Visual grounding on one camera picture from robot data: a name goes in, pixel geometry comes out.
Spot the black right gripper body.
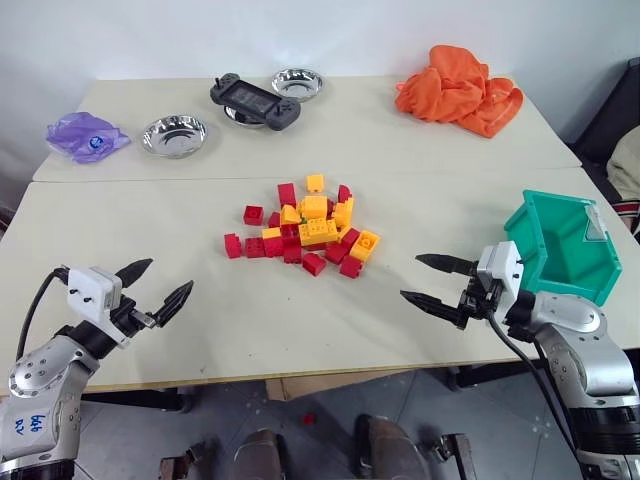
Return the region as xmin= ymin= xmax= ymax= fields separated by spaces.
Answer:
xmin=456 ymin=273 xmax=506 ymax=329

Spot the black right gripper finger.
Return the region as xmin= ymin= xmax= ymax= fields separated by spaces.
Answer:
xmin=414 ymin=252 xmax=481 ymax=277
xmin=399 ymin=289 xmax=469 ymax=329

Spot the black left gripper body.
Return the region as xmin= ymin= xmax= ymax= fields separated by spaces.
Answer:
xmin=106 ymin=294 xmax=161 ymax=349

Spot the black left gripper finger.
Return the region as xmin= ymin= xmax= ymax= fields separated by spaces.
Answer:
xmin=117 ymin=257 xmax=154 ymax=289
xmin=151 ymin=279 xmax=196 ymax=329

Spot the green plastic bin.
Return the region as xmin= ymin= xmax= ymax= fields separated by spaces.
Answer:
xmin=502 ymin=188 xmax=623 ymax=308

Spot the yellow studded building brick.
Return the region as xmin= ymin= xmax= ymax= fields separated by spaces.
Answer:
xmin=298 ymin=217 xmax=341 ymax=248

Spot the brown cardboard piece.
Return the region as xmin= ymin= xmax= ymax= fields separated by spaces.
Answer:
xmin=264 ymin=368 xmax=404 ymax=402

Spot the large steel bowl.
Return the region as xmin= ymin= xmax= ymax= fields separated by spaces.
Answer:
xmin=141 ymin=114 xmax=209 ymax=159

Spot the purple plastic bag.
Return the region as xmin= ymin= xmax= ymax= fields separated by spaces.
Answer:
xmin=46 ymin=111 xmax=132 ymax=165

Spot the dark rounded brown shape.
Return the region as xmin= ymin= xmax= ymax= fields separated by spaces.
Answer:
xmin=233 ymin=428 xmax=290 ymax=480
xmin=353 ymin=413 xmax=427 ymax=480

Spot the orange cloth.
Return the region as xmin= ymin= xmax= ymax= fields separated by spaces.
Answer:
xmin=394 ymin=44 xmax=525 ymax=139

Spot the striped cloth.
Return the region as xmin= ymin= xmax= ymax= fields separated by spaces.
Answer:
xmin=611 ymin=198 xmax=640 ymax=242

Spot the cream cushion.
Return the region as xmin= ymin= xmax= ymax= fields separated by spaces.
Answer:
xmin=605 ymin=125 xmax=640 ymax=202

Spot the dark grey game controller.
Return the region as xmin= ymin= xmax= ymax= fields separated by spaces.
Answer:
xmin=209 ymin=72 xmax=303 ymax=133

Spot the black chair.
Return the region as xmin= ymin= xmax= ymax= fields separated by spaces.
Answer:
xmin=558 ymin=57 xmax=640 ymax=204

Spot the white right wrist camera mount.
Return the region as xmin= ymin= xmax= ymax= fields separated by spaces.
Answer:
xmin=474 ymin=240 xmax=527 ymax=307

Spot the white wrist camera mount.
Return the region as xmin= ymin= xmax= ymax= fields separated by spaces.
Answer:
xmin=66 ymin=266 xmax=124 ymax=324
xmin=474 ymin=240 xmax=527 ymax=307

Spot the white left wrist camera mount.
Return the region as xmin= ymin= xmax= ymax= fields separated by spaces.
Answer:
xmin=66 ymin=266 xmax=124 ymax=324

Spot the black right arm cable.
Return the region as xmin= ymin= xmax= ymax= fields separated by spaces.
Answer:
xmin=486 ymin=308 xmax=587 ymax=454

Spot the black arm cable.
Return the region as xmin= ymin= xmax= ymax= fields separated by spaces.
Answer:
xmin=14 ymin=267 xmax=71 ymax=362
xmin=486 ymin=308 xmax=587 ymax=454

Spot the black table frame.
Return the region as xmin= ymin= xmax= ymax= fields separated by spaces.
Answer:
xmin=446 ymin=360 xmax=532 ymax=392
xmin=81 ymin=385 xmax=195 ymax=415

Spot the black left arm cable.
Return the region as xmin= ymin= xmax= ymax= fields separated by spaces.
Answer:
xmin=14 ymin=267 xmax=71 ymax=362

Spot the rusty metal bracket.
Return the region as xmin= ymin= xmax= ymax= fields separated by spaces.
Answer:
xmin=431 ymin=432 xmax=480 ymax=480
xmin=158 ymin=438 xmax=222 ymax=480

